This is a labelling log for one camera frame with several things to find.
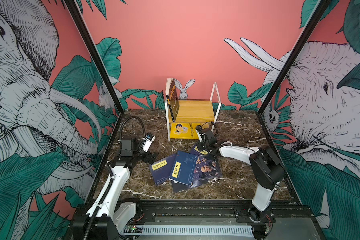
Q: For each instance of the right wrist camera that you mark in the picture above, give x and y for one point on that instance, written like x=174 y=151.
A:
x=200 y=133

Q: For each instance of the blue book with yellow label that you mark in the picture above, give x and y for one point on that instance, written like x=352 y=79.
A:
x=183 y=168

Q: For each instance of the dark blue book at back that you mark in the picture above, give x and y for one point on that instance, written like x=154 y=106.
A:
x=195 y=151

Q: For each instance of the dark blue book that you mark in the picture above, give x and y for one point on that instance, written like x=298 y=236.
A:
x=195 y=151
x=161 y=169

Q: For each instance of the black book standing on shelf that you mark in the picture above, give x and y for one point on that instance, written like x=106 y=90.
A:
x=172 y=98

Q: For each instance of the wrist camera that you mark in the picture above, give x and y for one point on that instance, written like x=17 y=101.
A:
x=200 y=133
x=147 y=142

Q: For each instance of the dark book with portrait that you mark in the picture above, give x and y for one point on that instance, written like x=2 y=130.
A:
x=205 y=169

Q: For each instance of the black book at bottom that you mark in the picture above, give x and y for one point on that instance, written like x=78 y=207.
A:
x=179 y=187

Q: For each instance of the wooden shelf with white frame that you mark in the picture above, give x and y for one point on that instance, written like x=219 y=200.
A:
x=196 y=111

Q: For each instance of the white slotted cable duct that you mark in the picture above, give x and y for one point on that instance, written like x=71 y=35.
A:
x=177 y=230

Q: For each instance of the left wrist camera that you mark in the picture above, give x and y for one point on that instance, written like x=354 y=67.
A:
x=147 y=142

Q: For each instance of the black right frame post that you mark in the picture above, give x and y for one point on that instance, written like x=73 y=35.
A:
x=313 y=20

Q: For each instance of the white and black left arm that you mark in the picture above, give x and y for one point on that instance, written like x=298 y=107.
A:
x=104 y=220

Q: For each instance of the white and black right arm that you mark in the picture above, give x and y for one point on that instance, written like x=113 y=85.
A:
x=267 y=167

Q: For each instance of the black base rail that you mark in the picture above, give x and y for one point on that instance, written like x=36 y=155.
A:
x=150 y=211

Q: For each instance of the dark blue book left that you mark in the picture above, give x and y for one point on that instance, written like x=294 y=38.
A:
x=161 y=169

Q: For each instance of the black left frame post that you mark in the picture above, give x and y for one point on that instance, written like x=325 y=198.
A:
x=76 y=15

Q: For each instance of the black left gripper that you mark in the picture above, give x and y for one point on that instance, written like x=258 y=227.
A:
x=146 y=159

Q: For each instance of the black frame post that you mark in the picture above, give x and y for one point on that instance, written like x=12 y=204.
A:
x=313 y=20
x=76 y=15

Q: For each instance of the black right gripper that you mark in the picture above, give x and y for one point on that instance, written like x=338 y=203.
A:
x=198 y=143

